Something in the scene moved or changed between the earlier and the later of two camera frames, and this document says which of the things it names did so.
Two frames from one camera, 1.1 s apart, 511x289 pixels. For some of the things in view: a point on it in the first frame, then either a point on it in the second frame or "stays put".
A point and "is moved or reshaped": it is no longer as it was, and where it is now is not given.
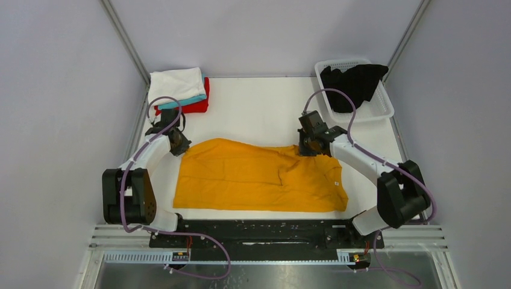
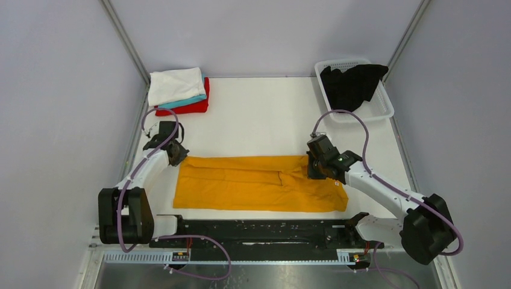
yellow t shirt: x=236 y=174 is moved or reshaped
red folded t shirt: x=201 y=106 stays put
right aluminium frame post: x=406 y=37 stays put
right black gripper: x=307 y=147 → x=316 y=168
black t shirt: x=359 y=82 stays put
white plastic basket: x=380 y=108 stays put
